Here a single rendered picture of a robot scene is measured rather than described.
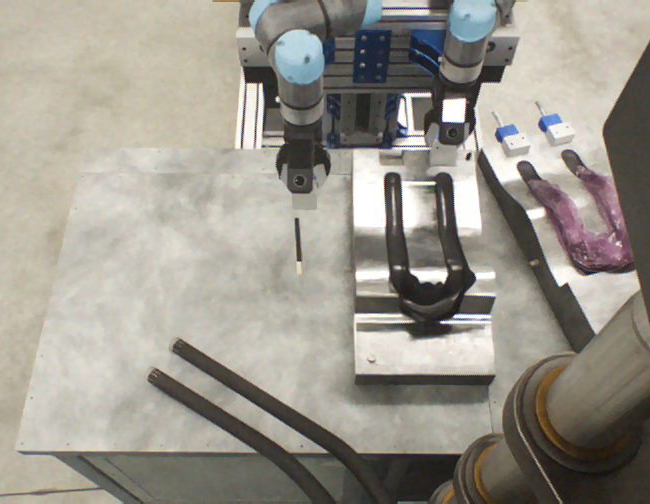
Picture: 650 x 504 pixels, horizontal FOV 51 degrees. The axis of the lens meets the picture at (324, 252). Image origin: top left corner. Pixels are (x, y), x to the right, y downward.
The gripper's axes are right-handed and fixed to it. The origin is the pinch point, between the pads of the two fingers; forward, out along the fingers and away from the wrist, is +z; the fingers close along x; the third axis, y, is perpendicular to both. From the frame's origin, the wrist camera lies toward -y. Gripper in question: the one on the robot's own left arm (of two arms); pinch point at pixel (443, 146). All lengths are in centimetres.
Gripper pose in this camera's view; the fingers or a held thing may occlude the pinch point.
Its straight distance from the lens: 147.2
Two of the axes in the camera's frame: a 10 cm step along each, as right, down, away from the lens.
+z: 0.0, 4.9, 8.7
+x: -10.0, -0.1, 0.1
